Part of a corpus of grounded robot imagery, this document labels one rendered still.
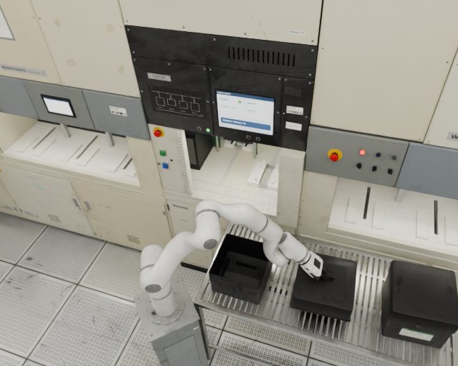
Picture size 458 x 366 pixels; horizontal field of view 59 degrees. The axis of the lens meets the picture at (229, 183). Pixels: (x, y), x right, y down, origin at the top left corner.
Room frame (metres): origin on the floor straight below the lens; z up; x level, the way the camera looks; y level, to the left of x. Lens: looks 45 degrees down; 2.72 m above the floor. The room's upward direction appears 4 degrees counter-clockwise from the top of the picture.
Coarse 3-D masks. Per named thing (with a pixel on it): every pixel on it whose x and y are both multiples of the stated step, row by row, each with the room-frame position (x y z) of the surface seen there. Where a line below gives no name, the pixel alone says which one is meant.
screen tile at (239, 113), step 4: (220, 100) 1.67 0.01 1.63; (224, 100) 1.66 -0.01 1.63; (228, 100) 1.65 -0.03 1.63; (232, 100) 1.65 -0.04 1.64; (236, 100) 1.64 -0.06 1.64; (224, 104) 1.66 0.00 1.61; (228, 104) 1.65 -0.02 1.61; (232, 104) 1.65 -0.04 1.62; (236, 104) 1.64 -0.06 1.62; (240, 104) 1.63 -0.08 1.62; (220, 108) 1.67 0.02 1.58; (224, 108) 1.66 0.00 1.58; (240, 108) 1.63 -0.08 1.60; (220, 112) 1.67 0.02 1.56; (224, 112) 1.66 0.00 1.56; (228, 112) 1.65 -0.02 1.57; (232, 112) 1.65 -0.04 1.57; (236, 112) 1.64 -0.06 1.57; (240, 112) 1.63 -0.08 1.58; (232, 116) 1.65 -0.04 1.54; (236, 116) 1.64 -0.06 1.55; (240, 116) 1.63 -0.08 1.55
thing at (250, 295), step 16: (224, 240) 1.36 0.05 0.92; (240, 240) 1.37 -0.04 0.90; (256, 240) 1.34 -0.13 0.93; (224, 256) 1.34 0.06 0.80; (240, 256) 1.36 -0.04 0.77; (256, 256) 1.34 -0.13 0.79; (224, 272) 1.25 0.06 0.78; (240, 272) 1.25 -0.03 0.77; (256, 272) 1.24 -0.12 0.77; (224, 288) 1.12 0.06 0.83; (240, 288) 1.09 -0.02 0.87; (256, 288) 1.05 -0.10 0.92
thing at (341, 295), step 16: (320, 256) 1.20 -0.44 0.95; (304, 272) 1.11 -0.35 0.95; (336, 272) 1.09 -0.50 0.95; (352, 272) 1.09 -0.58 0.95; (304, 288) 1.02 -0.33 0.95; (320, 288) 1.01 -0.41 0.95; (336, 288) 1.01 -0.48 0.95; (352, 288) 1.00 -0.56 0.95; (304, 304) 0.96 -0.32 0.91; (320, 304) 0.93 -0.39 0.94; (336, 304) 0.92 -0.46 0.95; (352, 304) 0.92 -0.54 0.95
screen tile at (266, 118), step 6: (246, 102) 1.62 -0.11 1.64; (252, 102) 1.61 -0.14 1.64; (258, 102) 1.60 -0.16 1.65; (246, 108) 1.62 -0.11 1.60; (252, 108) 1.61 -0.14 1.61; (258, 108) 1.60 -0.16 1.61; (264, 108) 1.59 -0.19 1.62; (270, 108) 1.57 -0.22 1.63; (246, 114) 1.62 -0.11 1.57; (252, 114) 1.61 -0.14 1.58; (258, 114) 1.60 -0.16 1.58; (264, 114) 1.59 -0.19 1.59; (270, 114) 1.57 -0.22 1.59; (258, 120) 1.60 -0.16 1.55; (264, 120) 1.59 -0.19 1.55; (270, 120) 1.57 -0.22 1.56
